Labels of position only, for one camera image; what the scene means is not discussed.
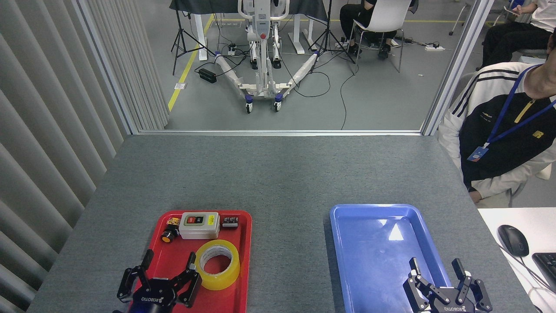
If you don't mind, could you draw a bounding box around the white desk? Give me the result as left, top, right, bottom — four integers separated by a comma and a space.
478, 207, 556, 313

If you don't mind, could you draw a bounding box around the black tripod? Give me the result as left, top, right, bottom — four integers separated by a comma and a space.
171, 10, 215, 76
309, 0, 357, 72

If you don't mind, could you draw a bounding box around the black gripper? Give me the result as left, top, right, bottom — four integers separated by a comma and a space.
116, 250, 203, 313
403, 258, 493, 313

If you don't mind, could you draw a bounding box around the white two-button switch box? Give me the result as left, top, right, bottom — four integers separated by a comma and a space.
179, 212, 220, 240

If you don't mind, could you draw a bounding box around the black computer mouse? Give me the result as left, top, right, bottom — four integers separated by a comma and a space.
497, 225, 530, 257

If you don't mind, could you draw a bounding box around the red plastic tray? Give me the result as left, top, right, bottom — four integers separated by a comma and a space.
130, 210, 252, 313

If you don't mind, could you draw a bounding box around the black mouse cable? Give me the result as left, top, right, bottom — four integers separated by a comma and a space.
500, 246, 556, 297

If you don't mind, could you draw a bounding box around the blue plastic tray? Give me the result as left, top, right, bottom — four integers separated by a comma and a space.
330, 204, 462, 313

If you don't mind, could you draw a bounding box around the black floor cable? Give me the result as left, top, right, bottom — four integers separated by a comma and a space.
338, 63, 359, 130

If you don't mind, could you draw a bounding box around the blue lanyard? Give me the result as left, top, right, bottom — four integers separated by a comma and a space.
482, 64, 556, 148

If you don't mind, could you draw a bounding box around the yellow tape roll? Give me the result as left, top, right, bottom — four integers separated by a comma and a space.
195, 240, 241, 291

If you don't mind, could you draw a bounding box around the white stand on wheels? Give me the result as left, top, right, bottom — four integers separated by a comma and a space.
214, 0, 320, 114

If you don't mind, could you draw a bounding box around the blue id badge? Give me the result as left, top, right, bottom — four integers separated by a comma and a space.
467, 146, 489, 163

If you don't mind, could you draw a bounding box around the grey vertical blind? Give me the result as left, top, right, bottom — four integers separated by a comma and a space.
0, 0, 170, 313

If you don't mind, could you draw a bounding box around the silver post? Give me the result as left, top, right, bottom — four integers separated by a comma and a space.
420, 0, 496, 136
72, 0, 140, 135

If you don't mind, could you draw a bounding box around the person with blue lanyard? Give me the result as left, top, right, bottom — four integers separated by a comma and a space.
438, 28, 556, 208

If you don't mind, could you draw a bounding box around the silver rail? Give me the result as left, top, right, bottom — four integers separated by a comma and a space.
138, 129, 423, 136

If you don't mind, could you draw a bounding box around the person on white chair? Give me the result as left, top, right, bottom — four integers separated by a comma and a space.
339, 0, 420, 60

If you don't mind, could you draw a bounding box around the black keyboard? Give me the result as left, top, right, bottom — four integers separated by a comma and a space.
532, 253, 556, 293

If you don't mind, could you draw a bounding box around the white chair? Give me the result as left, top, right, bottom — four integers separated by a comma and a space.
347, 0, 413, 73

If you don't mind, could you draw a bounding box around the orange push button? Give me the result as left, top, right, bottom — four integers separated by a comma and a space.
161, 219, 180, 243

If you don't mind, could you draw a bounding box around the person in black trousers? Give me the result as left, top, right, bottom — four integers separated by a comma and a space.
476, 0, 556, 70

